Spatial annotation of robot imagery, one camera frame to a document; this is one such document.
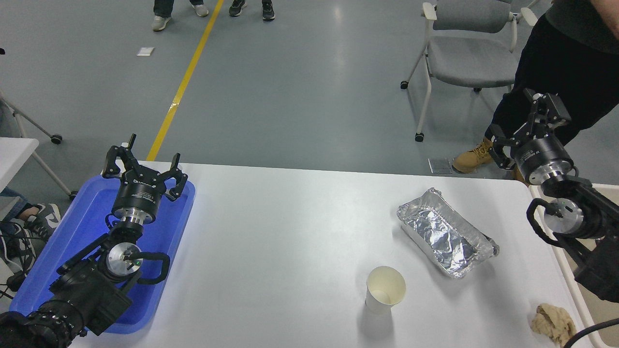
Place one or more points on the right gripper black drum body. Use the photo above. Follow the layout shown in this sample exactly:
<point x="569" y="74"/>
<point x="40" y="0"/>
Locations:
<point x="541" y="152"/>

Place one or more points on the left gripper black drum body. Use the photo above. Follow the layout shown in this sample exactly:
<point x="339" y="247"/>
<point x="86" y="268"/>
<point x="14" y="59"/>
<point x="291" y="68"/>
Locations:
<point x="139" y="195"/>

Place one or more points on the white paper cup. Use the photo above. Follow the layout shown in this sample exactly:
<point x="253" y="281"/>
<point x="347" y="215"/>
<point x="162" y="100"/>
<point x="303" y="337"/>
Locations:
<point x="384" y="285"/>

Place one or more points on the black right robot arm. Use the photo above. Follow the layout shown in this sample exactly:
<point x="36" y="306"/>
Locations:
<point x="592" y="217"/>

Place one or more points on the person's forearm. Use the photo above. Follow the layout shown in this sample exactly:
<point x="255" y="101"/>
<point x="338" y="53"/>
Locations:
<point x="610" y="7"/>

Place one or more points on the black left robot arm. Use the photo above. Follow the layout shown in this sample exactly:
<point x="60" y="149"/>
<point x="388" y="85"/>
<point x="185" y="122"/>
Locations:
<point x="87" y="290"/>

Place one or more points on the person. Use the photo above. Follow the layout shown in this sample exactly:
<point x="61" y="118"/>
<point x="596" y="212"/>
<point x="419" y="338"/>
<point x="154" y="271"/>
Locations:
<point x="162" y="21"/>
<point x="556" y="58"/>
<point x="268" y="10"/>
<point x="46" y="217"/>

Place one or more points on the blue plastic tray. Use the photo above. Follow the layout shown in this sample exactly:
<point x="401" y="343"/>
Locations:
<point x="82" y="222"/>

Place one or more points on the metal floor plate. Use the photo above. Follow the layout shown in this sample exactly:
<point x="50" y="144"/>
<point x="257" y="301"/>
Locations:
<point x="439" y="166"/>

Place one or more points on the white side table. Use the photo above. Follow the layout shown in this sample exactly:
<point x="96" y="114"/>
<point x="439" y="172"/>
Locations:
<point x="14" y="154"/>

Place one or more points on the crumpled foil tray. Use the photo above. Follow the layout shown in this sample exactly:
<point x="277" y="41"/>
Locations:
<point x="445" y="237"/>

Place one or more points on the white paper scrap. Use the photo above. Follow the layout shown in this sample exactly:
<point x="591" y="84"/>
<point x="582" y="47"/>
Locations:
<point x="145" y="51"/>

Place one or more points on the large pale bin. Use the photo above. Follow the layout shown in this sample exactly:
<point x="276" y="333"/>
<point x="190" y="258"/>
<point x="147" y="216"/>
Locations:
<point x="587" y="314"/>

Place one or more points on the crumpled tan paper ball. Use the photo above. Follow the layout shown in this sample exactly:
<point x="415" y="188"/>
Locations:
<point x="551" y="324"/>

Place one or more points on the grey chair with white frame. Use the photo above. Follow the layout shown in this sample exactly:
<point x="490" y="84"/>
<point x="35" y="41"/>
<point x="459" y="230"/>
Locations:
<point x="469" y="60"/>

